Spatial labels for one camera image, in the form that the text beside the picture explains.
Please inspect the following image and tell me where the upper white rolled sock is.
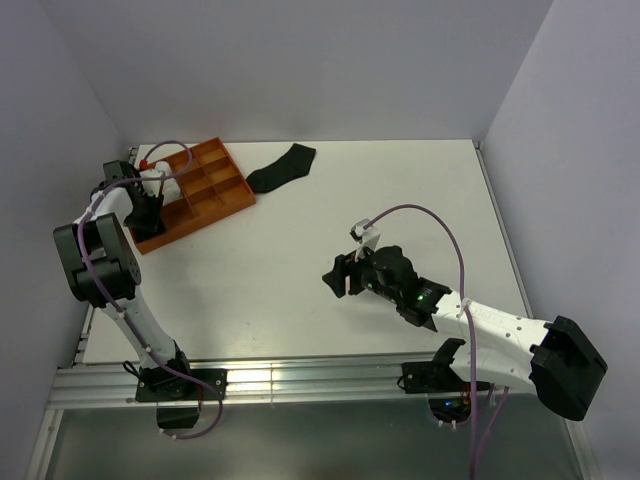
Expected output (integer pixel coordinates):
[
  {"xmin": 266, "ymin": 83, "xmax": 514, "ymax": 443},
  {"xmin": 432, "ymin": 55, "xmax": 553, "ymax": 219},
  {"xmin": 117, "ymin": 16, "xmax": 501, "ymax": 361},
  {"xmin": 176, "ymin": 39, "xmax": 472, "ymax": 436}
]
[{"xmin": 145, "ymin": 161, "xmax": 173, "ymax": 178}]

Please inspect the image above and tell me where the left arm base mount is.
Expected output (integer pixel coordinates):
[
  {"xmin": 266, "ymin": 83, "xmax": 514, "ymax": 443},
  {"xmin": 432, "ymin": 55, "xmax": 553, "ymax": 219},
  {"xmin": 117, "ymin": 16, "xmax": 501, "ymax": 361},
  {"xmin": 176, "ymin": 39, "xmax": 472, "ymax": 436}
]
[{"xmin": 135, "ymin": 367, "xmax": 227, "ymax": 431}]

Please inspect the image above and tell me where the black sock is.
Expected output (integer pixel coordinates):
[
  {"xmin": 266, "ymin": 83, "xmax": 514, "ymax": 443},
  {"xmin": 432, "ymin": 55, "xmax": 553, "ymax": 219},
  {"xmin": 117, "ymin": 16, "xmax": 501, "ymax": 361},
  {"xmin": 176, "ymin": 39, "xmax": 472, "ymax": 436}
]
[{"xmin": 246, "ymin": 143, "xmax": 317, "ymax": 194}]

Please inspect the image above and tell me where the aluminium frame rail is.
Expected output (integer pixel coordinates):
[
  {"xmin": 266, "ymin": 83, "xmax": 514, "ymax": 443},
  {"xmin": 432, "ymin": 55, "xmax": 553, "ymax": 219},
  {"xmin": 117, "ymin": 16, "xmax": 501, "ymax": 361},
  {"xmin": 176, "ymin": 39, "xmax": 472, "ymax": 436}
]
[{"xmin": 29, "ymin": 144, "xmax": 601, "ymax": 480}]

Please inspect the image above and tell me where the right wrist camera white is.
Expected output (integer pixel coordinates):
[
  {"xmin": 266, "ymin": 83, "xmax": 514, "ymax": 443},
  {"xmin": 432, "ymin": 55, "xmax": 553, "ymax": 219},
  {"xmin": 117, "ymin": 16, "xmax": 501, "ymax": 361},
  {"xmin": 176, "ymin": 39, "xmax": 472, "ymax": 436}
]
[{"xmin": 350, "ymin": 218, "xmax": 381, "ymax": 261}]

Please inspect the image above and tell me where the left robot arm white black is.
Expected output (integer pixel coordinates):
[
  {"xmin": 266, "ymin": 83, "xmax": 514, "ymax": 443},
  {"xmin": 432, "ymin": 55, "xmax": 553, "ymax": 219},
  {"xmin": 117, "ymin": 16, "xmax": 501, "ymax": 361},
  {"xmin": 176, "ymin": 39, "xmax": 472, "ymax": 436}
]
[{"xmin": 53, "ymin": 161, "xmax": 195, "ymax": 400}]

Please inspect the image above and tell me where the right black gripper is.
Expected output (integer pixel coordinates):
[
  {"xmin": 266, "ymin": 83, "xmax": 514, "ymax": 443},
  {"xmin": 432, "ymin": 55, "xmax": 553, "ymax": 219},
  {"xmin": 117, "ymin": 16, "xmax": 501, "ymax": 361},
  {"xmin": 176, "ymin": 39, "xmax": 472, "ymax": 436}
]
[{"xmin": 322, "ymin": 240, "xmax": 401, "ymax": 304}]

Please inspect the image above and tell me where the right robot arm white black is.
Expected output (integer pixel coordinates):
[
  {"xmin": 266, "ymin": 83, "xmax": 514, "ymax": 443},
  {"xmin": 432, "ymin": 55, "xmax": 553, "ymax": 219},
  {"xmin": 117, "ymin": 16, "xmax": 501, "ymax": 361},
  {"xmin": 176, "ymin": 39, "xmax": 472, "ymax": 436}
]
[{"xmin": 322, "ymin": 246, "xmax": 608, "ymax": 421}]

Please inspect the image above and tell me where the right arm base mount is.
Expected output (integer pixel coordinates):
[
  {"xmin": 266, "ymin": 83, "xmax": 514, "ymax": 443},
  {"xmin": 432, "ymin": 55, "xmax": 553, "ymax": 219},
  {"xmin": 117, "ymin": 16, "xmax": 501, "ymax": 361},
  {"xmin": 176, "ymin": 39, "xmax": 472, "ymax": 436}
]
[{"xmin": 396, "ymin": 360, "xmax": 471, "ymax": 395}]

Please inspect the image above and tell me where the white rolled sock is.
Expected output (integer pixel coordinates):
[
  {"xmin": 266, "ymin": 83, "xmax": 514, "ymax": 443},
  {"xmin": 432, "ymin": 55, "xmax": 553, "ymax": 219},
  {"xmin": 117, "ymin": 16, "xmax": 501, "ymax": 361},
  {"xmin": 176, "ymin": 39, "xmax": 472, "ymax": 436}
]
[
  {"xmin": 145, "ymin": 161, "xmax": 173, "ymax": 178},
  {"xmin": 161, "ymin": 179, "xmax": 182, "ymax": 206}
]

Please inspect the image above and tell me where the lower white rolled sock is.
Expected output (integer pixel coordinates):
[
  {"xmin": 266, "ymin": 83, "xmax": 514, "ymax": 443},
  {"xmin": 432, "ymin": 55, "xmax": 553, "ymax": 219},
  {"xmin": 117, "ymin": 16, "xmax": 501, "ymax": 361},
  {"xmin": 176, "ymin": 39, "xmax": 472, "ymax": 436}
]
[{"xmin": 161, "ymin": 179, "xmax": 182, "ymax": 206}]

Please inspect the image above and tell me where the orange compartment tray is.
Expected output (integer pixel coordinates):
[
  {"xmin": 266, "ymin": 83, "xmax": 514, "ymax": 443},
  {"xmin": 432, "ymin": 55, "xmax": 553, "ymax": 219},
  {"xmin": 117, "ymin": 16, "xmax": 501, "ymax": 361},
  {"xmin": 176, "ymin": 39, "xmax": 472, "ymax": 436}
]
[{"xmin": 131, "ymin": 137, "xmax": 256, "ymax": 254}]

